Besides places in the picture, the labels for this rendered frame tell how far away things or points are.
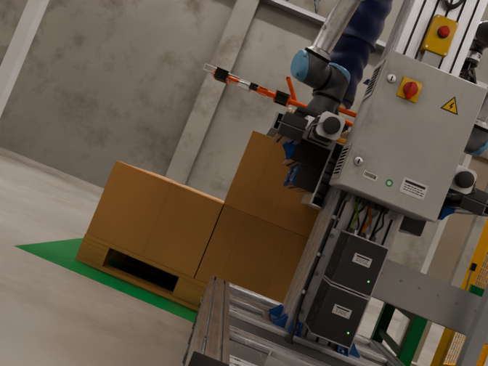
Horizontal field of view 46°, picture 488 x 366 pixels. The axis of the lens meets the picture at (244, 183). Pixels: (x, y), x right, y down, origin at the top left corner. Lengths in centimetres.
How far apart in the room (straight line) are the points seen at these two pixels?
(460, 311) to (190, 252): 130
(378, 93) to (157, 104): 672
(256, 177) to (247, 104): 557
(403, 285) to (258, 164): 90
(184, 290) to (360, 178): 133
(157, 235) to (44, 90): 612
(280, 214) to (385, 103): 111
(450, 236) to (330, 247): 217
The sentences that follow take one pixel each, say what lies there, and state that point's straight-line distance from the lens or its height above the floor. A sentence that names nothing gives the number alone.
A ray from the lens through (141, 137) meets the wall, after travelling 843.
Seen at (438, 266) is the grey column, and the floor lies 68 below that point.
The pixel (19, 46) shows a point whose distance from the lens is 555.
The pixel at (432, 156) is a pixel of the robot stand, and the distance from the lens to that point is 195.
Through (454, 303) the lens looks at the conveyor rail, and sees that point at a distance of 285.
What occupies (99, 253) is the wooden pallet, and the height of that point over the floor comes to 8.
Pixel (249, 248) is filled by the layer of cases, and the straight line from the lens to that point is 286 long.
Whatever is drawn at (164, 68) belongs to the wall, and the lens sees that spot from 855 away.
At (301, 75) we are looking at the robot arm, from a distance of 237.
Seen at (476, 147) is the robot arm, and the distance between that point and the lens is 259.
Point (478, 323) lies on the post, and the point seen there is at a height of 49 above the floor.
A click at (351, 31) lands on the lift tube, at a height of 162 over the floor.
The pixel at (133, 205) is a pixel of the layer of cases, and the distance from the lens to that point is 295.
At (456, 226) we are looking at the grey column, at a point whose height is 98.
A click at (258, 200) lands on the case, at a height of 62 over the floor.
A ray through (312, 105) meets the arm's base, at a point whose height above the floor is 107.
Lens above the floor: 60
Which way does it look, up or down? 2 degrees up
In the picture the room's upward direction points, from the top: 22 degrees clockwise
